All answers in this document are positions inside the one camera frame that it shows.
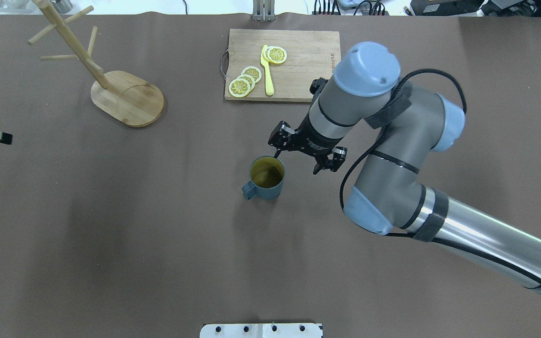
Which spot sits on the blue mug yellow inside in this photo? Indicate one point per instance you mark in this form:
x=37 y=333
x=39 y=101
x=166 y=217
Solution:
x=266 y=175

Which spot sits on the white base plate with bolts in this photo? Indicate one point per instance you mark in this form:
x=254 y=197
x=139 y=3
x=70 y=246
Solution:
x=262 y=330

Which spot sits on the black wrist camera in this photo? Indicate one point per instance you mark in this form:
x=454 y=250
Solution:
x=317 y=85

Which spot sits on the lemon slice middle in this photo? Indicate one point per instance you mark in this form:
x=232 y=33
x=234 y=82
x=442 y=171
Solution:
x=249 y=79

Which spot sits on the lemon slice front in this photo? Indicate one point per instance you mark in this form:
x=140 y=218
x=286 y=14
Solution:
x=238 y=88

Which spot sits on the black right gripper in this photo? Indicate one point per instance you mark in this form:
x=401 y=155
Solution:
x=309 y=142

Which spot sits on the wooden cutting board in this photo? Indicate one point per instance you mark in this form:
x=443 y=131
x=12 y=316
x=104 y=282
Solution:
x=310 y=55

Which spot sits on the metal weight cylinder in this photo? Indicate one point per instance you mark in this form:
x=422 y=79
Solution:
x=62 y=6

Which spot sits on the lemon slice by knife tip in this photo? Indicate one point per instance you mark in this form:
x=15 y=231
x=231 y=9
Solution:
x=275 y=54

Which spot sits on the bamboo mug tree rack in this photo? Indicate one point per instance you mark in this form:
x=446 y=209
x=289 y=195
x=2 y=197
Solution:
x=129 y=99

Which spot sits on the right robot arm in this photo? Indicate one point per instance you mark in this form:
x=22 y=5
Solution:
x=418 y=113

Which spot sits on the lemon slice back of stack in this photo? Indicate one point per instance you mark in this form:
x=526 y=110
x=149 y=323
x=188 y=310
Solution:
x=254 y=72

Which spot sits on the aluminium frame post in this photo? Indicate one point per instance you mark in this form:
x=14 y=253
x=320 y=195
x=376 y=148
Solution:
x=264 y=10

